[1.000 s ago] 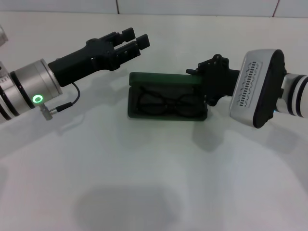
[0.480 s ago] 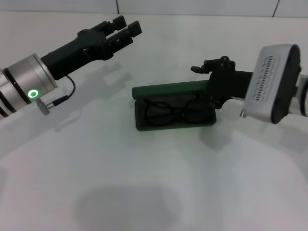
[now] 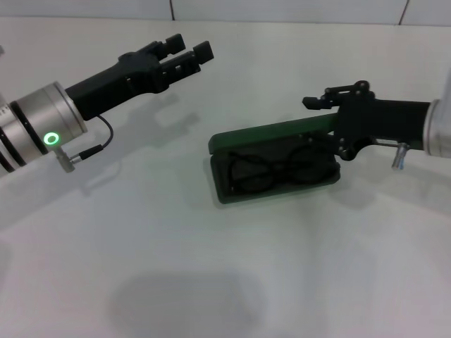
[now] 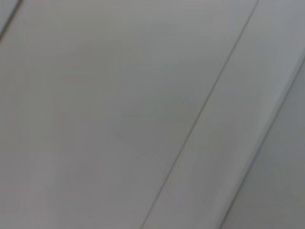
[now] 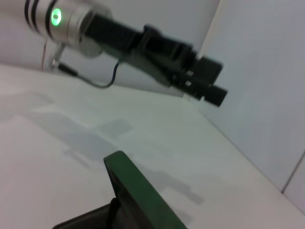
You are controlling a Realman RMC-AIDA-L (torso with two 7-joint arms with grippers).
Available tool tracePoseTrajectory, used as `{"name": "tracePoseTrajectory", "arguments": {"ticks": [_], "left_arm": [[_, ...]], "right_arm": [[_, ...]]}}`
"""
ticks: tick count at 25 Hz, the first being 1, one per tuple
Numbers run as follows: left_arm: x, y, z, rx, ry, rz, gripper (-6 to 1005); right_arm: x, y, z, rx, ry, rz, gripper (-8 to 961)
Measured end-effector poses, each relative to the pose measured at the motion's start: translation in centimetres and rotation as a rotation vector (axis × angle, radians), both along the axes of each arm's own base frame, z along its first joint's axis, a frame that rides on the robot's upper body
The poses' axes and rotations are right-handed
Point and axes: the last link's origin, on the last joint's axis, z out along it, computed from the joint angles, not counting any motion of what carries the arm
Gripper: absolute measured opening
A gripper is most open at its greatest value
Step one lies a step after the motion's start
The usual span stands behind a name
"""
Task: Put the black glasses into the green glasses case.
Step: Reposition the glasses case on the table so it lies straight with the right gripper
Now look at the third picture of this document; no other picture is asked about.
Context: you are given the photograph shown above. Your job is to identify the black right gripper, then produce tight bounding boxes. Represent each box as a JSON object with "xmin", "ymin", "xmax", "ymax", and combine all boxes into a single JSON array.
[{"xmin": 301, "ymin": 80, "xmax": 433, "ymax": 163}]

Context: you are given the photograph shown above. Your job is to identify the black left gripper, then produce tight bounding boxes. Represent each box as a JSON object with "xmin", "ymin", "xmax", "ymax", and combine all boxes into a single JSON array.
[{"xmin": 64, "ymin": 33, "xmax": 216, "ymax": 120}]

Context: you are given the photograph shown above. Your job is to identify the green glasses case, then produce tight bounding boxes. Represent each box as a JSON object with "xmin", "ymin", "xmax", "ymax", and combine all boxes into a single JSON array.
[{"xmin": 207, "ymin": 113, "xmax": 342, "ymax": 205}]

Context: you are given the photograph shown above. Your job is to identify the black glasses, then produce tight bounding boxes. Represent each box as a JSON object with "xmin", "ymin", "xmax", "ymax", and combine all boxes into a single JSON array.
[{"xmin": 228, "ymin": 142, "xmax": 336, "ymax": 194}]

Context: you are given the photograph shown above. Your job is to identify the black cable with silver plug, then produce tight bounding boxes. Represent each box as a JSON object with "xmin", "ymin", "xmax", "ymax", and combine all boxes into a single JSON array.
[
  {"xmin": 56, "ymin": 114, "xmax": 113, "ymax": 174},
  {"xmin": 376, "ymin": 137, "xmax": 410, "ymax": 171}
]

